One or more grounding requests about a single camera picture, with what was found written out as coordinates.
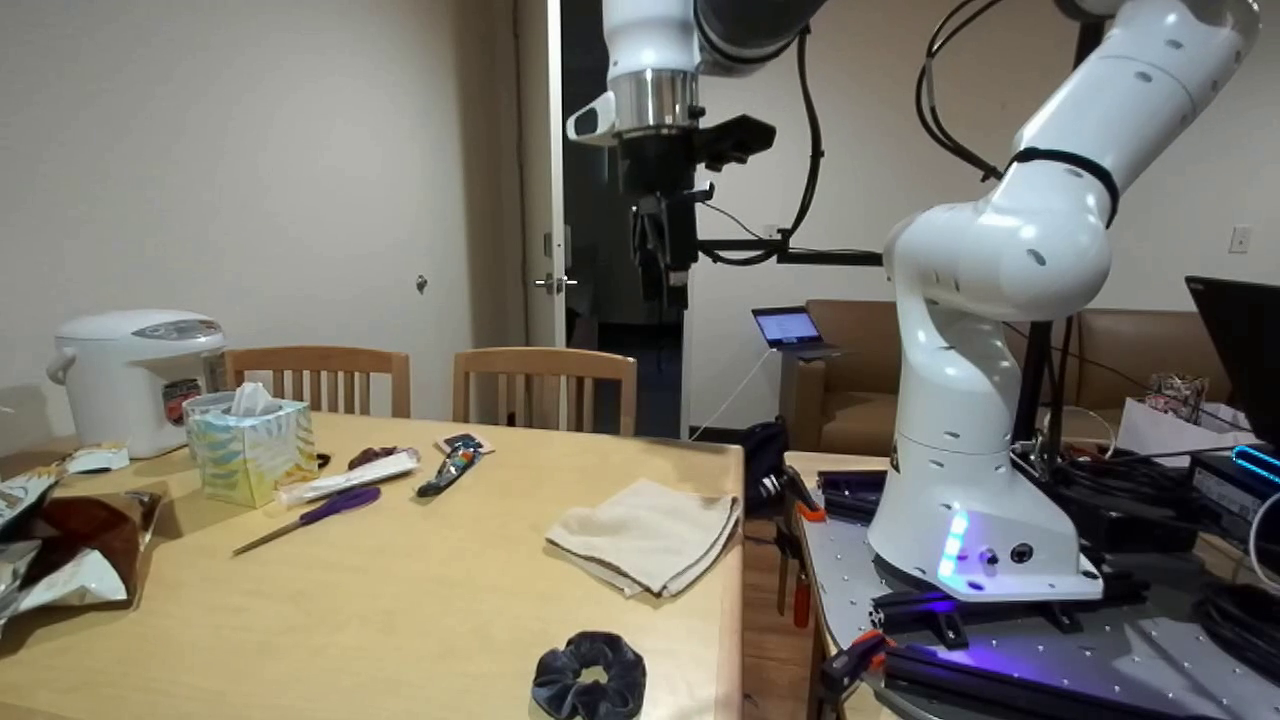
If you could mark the white wall outlet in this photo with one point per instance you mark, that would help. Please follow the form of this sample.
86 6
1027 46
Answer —
1237 243

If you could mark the black box with blue light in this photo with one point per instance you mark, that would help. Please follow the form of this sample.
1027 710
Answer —
1244 480

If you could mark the black monitor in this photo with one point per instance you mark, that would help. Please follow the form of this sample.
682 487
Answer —
1244 355

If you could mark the beige towel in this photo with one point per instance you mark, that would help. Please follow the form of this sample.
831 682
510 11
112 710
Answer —
652 532

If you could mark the black rail bar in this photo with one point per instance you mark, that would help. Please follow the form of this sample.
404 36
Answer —
1015 686

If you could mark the small dark wall hook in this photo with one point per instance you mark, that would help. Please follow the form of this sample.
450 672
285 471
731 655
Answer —
421 282

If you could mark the patterned tissue box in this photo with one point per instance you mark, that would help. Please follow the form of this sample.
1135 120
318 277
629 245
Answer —
246 444

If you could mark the wooden slat-back chair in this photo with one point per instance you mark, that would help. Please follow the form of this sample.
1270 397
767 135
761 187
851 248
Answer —
547 360
322 360

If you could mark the black mount block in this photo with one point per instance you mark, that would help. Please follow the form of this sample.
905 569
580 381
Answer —
767 464

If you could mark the crumpled silver foil wrapper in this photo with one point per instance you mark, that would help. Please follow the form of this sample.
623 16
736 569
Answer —
25 499
75 584

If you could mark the black fabric scrunchie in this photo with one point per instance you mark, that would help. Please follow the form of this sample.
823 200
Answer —
553 672

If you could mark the black camera stand pole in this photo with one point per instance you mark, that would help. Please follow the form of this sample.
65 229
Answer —
840 253

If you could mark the small tablet blue screen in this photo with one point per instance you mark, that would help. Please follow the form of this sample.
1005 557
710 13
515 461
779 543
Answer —
784 327

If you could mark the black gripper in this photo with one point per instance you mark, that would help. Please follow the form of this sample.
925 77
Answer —
660 164

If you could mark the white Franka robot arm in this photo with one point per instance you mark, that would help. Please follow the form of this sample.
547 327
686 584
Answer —
961 401

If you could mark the grey perforated base plate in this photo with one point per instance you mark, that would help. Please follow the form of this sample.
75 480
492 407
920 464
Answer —
852 560

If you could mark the crumpled white paper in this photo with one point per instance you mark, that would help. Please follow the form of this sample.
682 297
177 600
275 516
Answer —
96 461

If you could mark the brown snack bag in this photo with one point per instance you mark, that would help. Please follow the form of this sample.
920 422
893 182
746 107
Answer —
112 527

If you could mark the brown sofa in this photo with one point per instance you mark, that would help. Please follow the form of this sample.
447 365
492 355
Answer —
852 387

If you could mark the dark blue snack bar wrapper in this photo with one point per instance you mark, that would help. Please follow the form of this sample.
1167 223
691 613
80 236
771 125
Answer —
447 474

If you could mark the white plastic packet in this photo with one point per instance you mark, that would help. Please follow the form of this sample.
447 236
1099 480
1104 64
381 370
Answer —
360 474

